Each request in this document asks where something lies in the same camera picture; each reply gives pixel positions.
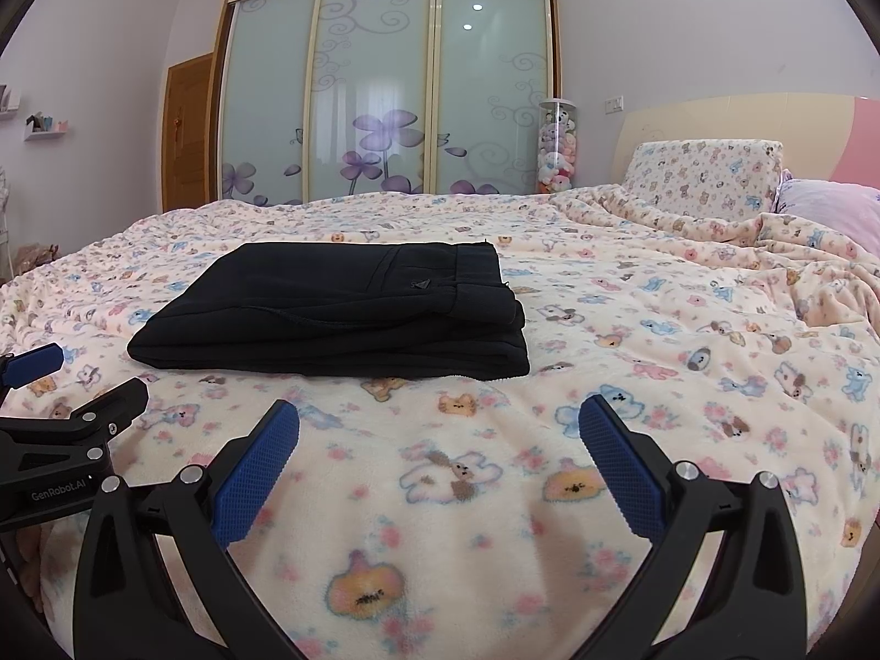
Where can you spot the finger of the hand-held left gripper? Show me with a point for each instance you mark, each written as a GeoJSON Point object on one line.
{"type": "Point", "coordinates": [113, 405]}
{"type": "Point", "coordinates": [34, 361]}

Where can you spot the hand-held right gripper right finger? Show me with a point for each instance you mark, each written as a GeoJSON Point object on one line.
{"type": "Point", "coordinates": [620, 469]}

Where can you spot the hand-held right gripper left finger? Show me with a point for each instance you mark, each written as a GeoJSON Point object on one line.
{"type": "Point", "coordinates": [254, 469]}

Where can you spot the black pants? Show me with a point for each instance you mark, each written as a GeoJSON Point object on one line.
{"type": "Point", "coordinates": [330, 309]}

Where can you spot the brown plush toy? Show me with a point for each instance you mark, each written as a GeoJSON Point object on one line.
{"type": "Point", "coordinates": [34, 258]}

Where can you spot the printed plush blanket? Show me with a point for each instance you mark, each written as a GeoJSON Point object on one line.
{"type": "Point", "coordinates": [481, 495]}

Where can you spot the wooden door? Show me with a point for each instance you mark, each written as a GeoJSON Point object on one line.
{"type": "Point", "coordinates": [187, 137]}

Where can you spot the printed pillow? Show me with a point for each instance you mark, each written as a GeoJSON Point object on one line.
{"type": "Point", "coordinates": [701, 175]}

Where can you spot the clear tube of plush toys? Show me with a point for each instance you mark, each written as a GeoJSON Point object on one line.
{"type": "Point", "coordinates": [558, 151]}

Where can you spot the purple pillow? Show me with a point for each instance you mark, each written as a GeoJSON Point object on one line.
{"type": "Point", "coordinates": [839, 213]}

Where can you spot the cream and pink headboard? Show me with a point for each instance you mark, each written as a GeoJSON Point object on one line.
{"type": "Point", "coordinates": [722, 120]}

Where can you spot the frosted glass sliding wardrobe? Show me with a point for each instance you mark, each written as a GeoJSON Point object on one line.
{"type": "Point", "coordinates": [385, 82]}

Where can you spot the white wall shelf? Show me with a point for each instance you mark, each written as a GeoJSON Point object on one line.
{"type": "Point", "coordinates": [7, 103]}
{"type": "Point", "coordinates": [47, 130]}

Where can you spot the white wall socket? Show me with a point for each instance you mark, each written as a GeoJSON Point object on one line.
{"type": "Point", "coordinates": [614, 105]}

